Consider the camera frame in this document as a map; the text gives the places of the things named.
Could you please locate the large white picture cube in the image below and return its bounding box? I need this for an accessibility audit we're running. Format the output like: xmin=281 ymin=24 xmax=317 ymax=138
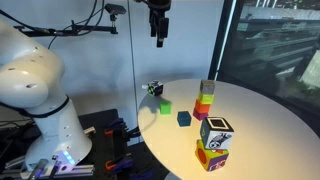
xmin=199 ymin=116 xmax=235 ymax=151

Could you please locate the small grey block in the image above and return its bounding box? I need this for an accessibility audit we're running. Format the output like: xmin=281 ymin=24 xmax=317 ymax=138
xmin=199 ymin=79 xmax=216 ymax=96

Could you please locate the large yellow purple cube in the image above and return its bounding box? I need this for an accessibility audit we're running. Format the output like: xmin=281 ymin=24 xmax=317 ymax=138
xmin=194 ymin=139 xmax=230 ymax=173

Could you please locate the small blue block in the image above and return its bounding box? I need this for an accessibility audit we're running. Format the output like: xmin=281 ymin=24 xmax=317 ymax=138
xmin=176 ymin=111 xmax=193 ymax=128

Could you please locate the black white patterned cube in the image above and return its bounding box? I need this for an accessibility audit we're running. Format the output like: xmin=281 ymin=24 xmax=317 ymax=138
xmin=142 ymin=79 xmax=164 ymax=97

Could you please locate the small orange block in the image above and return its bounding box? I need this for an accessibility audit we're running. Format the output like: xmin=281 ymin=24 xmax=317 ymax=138
xmin=194 ymin=99 xmax=212 ymax=114

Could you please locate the grey cable connector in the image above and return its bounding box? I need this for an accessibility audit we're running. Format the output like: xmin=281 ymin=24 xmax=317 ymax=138
xmin=28 ymin=158 xmax=50 ymax=180

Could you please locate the aluminium extrusion rail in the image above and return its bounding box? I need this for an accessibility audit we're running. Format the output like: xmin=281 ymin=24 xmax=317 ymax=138
xmin=0 ymin=162 xmax=95 ymax=180

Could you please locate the thin black camera cable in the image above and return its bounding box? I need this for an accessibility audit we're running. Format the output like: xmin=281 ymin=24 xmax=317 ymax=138
xmin=69 ymin=7 xmax=107 ymax=28

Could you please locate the black window frame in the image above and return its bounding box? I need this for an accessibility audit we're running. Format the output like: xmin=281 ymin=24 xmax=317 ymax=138
xmin=207 ymin=0 xmax=245 ymax=82

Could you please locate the small green block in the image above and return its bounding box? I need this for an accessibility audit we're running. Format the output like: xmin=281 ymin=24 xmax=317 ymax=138
xmin=159 ymin=100 xmax=173 ymax=116

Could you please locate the black camera on boom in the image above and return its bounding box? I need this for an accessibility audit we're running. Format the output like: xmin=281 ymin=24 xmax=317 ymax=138
xmin=104 ymin=3 xmax=128 ymax=16

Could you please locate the small yellow-green block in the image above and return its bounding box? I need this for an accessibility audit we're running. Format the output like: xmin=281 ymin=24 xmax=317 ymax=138
xmin=197 ymin=91 xmax=215 ymax=105

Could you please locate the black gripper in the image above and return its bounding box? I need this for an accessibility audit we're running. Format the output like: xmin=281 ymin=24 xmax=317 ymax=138
xmin=147 ymin=0 xmax=172 ymax=48

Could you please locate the black clamp with blue handles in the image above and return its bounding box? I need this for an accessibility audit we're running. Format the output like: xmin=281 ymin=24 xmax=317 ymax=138
xmin=104 ymin=155 xmax=154 ymax=180
xmin=103 ymin=117 xmax=142 ymax=144

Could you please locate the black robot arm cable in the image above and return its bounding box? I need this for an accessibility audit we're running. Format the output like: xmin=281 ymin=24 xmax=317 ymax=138
xmin=47 ymin=0 xmax=100 ymax=50

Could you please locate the small magenta block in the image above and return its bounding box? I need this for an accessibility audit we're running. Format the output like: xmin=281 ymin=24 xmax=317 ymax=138
xmin=192 ymin=108 xmax=209 ymax=122

